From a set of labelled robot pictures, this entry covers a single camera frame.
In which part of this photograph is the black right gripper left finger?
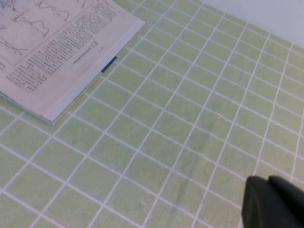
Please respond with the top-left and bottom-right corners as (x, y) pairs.
(241, 175), (298, 228)

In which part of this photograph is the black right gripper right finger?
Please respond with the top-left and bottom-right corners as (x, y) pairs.
(268, 174), (304, 228)

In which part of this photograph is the white technical book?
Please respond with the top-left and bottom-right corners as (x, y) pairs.
(0, 0), (147, 126)

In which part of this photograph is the green checked tablecloth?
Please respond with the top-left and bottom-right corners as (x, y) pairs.
(0, 0), (304, 228)

